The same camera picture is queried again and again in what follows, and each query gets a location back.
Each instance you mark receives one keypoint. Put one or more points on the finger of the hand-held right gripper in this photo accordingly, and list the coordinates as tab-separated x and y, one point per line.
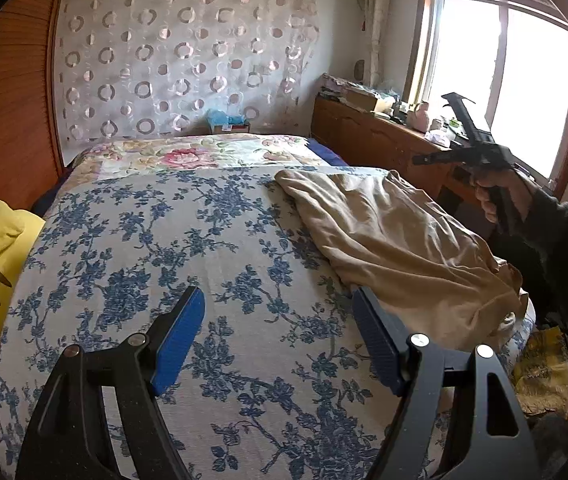
464	115
439	158

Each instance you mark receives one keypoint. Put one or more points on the person's right hand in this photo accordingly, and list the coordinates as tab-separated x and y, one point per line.
516	192

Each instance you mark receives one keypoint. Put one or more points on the person's right forearm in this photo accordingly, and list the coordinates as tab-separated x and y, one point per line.
559	260

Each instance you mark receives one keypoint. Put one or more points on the white lace window curtain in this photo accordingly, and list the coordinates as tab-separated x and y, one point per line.
378	20

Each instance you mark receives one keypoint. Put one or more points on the navy blue bed sheet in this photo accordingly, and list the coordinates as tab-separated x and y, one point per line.
326	152

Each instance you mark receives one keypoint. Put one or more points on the floral printed bedspread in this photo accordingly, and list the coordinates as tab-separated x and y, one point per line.
174	240

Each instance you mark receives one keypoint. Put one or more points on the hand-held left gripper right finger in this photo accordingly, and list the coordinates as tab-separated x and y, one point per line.
379	340

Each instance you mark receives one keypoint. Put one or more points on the wooden dresser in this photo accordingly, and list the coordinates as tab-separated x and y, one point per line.
389	145

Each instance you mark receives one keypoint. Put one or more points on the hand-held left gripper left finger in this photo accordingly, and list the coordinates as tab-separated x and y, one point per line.
179	340

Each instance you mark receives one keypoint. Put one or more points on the yellow patterned cloth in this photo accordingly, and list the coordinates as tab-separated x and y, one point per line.
544	370

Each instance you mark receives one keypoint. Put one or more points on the pile of papers and boxes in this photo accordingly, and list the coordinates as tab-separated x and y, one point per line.
364	95

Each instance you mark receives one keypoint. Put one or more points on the circle patterned sheer curtain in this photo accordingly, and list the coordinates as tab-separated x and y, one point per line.
184	60

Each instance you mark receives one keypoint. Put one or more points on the beige garment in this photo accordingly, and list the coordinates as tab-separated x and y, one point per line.
404	240

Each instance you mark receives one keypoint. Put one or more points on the box with blue cloth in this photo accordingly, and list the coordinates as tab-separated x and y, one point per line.
228	122

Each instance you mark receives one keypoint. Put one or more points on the wooden wardrobe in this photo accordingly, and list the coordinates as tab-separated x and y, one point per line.
9	100

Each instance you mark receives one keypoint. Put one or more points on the window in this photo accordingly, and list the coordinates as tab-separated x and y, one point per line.
504	75

